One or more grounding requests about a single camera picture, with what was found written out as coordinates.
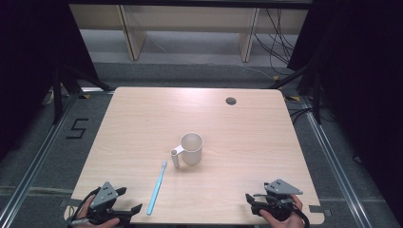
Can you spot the black metal stand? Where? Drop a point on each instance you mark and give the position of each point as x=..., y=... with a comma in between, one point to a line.
x=57, y=95
x=316, y=95

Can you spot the aluminium floor rail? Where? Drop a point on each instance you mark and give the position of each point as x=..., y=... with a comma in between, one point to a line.
x=34, y=161
x=335, y=164

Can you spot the beige wooden shelf unit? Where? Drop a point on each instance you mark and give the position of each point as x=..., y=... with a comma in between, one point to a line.
x=136, y=31

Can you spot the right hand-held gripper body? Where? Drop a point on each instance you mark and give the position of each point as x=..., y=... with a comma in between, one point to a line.
x=278, y=198

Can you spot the light blue toothbrush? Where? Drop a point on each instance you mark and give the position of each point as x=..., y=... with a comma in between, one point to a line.
x=157, y=188

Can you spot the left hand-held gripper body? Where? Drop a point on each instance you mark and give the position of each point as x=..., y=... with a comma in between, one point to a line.
x=104, y=196

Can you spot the person's right hand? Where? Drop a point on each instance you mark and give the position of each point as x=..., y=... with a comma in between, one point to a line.
x=286, y=221

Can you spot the black curtain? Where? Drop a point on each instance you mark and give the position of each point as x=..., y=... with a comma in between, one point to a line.
x=28, y=47
x=364, y=79

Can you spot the person's left hand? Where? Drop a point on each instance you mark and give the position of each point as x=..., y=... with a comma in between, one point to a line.
x=83, y=210

